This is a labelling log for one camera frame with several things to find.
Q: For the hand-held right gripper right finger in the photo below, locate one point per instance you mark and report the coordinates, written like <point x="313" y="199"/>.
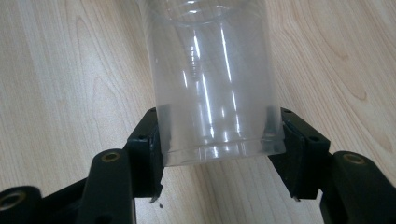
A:
<point x="306" y="161"/>

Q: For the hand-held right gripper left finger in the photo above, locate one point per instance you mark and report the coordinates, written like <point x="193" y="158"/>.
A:
<point x="144" y="168"/>

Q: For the transparent drinking cup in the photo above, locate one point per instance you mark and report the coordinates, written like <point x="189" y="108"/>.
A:
<point x="211" y="93"/>

